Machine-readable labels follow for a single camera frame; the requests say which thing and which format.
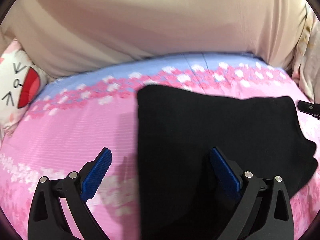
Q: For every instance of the black pants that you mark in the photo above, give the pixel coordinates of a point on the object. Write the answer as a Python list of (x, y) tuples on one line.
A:
[(180, 195)]

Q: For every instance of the white satin fabric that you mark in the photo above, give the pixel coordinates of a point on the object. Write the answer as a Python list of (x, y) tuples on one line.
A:
[(305, 67)]

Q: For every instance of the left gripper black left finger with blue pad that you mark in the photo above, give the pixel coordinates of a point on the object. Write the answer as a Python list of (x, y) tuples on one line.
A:
[(47, 219)]

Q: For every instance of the pink floral bed sheet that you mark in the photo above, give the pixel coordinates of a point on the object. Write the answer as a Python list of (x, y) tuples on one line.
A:
[(75, 117)]

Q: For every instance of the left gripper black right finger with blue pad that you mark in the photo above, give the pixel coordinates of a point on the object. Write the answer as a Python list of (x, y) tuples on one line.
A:
[(261, 207)]

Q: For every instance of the cat face pillow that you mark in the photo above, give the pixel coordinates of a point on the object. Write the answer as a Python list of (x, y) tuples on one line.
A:
[(21, 82)]

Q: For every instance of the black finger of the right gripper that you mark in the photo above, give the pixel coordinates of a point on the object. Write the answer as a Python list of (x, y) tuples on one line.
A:
[(312, 109)]

